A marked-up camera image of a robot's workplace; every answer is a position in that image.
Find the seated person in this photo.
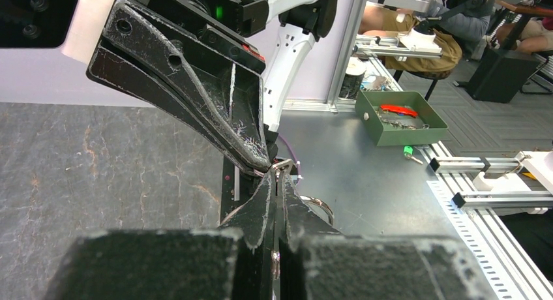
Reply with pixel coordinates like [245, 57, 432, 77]
[358, 0, 495, 72]

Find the aluminium rail frame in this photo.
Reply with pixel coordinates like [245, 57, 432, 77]
[282, 0, 553, 300]

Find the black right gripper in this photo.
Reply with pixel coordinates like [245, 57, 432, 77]
[87, 0, 271, 176]

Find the perforated cable duct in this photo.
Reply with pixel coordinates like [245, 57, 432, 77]
[425, 179, 553, 300]

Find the green capped key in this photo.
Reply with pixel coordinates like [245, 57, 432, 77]
[403, 145, 424, 164]

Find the silver key with black fob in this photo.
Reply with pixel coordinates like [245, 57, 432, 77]
[253, 158, 301, 180]

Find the purple cable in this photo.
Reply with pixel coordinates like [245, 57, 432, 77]
[276, 134, 300, 170]

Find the green metal tray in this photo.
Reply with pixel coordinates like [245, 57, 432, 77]
[355, 91, 449, 147]

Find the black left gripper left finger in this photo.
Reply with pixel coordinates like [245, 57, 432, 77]
[45, 169, 277, 299]

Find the large silver keyring with clips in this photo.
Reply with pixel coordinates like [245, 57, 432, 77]
[219, 195, 335, 226]

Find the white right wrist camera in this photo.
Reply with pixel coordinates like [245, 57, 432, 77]
[1, 0, 115, 64]

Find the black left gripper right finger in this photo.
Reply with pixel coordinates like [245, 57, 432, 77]
[277, 173, 496, 299]

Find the red tool in tray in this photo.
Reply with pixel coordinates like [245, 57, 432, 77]
[380, 104, 419, 118]

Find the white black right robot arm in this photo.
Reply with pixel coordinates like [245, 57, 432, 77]
[87, 0, 337, 175]

